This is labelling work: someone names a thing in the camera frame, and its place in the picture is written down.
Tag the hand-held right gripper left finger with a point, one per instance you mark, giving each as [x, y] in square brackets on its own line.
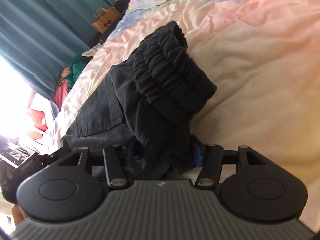
[112, 160]

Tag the bed with pastel sheet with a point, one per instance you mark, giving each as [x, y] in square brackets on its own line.
[250, 67]

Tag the person's left hand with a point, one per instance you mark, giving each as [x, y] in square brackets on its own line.
[18, 217]

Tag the green cloth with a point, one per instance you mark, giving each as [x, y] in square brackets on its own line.
[77, 68]

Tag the black armchair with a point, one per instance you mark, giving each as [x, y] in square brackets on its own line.
[123, 2]

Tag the red garment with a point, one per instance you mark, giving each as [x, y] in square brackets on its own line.
[37, 120]

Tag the blue curtain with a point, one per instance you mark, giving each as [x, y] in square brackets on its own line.
[45, 30]

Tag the black pants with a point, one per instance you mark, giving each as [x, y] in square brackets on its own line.
[150, 92]

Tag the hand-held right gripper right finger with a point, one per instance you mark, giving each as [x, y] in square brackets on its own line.
[197, 155]

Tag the tan cloth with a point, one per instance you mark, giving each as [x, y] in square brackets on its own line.
[64, 76]

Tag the pink cloth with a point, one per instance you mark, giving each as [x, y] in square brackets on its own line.
[62, 95]

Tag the brown paper bag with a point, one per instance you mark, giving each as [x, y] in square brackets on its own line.
[106, 21]

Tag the white cloth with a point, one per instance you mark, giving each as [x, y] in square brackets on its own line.
[91, 50]

